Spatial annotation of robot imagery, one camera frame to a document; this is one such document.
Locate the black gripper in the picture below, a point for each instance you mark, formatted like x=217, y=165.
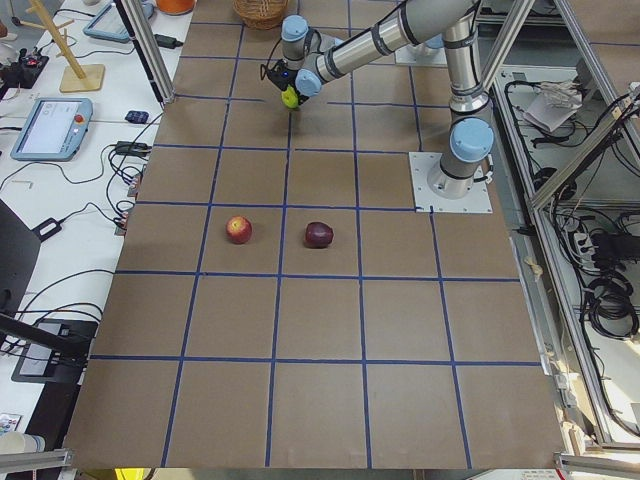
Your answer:
x=289, y=85

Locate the green apple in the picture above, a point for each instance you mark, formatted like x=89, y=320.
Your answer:
x=290, y=98

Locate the dark red apple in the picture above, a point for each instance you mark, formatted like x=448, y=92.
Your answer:
x=318, y=235

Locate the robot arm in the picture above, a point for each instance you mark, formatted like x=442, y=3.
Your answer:
x=471, y=137
x=312, y=59

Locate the wicker basket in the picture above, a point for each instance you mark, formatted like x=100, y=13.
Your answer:
x=261, y=14

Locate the black power adapter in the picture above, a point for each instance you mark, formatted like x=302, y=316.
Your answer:
x=167, y=42

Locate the orange round object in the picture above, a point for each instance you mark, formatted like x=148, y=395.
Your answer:
x=175, y=7

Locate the small blue device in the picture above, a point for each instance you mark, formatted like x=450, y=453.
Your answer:
x=137, y=117

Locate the red yellow apple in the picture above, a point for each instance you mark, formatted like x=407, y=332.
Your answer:
x=238, y=230

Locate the far teach pendant tablet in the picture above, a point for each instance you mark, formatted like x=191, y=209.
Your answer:
x=107, y=25

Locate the teach pendant tablet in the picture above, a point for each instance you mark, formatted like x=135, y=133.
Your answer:
x=54, y=130
x=107, y=25

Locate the wooden mug tree stand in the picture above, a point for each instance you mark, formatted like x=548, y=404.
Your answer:
x=76, y=77

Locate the near teach pendant tablet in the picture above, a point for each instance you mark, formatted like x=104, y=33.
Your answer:
x=54, y=130

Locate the crumpled white paper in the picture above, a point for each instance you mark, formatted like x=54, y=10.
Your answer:
x=554, y=104

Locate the white power strip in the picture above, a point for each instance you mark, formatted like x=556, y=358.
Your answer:
x=583, y=248

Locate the black monitor stand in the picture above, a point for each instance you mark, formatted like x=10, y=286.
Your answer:
x=41, y=282

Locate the aluminium frame post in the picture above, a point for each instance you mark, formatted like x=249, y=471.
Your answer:
x=145, y=44

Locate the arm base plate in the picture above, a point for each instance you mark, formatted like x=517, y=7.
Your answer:
x=421, y=56
x=436, y=192

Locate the aluminium frame cage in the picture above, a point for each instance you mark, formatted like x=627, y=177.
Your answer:
x=584, y=176

